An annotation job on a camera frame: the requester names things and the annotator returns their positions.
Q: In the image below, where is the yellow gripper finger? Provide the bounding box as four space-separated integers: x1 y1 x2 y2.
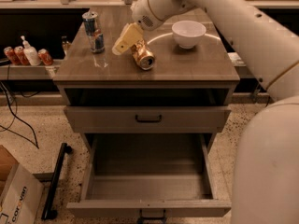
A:
112 22 143 55

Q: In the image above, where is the blue silver redbull can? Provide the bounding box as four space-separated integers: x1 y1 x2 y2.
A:
82 11 105 53

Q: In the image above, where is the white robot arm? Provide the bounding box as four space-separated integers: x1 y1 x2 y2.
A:
113 0 299 224

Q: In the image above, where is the crushed gold can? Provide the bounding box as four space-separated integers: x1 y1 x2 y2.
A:
131 40 155 71

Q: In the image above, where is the grey drawer cabinet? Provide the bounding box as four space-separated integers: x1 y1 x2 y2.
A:
54 7 239 133

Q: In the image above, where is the upper grey drawer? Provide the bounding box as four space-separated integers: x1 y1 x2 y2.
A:
64 106 230 133

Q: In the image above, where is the red can right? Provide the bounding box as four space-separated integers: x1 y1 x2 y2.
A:
38 49 53 65

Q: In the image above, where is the red can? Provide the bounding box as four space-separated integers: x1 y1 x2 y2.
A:
38 49 53 65
14 46 29 65
4 47 21 65

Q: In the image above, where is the red can far left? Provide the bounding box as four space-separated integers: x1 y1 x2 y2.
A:
4 47 21 65

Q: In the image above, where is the open lower grey drawer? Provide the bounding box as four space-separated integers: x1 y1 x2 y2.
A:
67 133 231 223

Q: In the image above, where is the white bowl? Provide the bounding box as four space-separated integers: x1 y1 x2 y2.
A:
172 21 206 49

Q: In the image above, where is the small dark bottle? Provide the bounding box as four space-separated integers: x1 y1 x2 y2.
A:
62 35 70 55

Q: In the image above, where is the white pump bottle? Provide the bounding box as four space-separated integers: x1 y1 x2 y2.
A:
21 35 41 66

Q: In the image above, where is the grey right shelf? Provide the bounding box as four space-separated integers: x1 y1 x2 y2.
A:
228 52 254 78

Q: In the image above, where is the grey shelf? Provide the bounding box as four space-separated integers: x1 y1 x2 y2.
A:
0 60 62 80
228 52 254 78

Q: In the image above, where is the grey left shelf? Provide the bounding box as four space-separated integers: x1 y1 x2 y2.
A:
0 60 62 80

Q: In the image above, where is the cardboard box with logo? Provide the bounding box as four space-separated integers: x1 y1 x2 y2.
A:
0 146 44 224

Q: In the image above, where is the black bar on floor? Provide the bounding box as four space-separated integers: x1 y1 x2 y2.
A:
41 143 72 220

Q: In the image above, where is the black cable left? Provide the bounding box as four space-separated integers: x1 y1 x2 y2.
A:
0 81 40 150

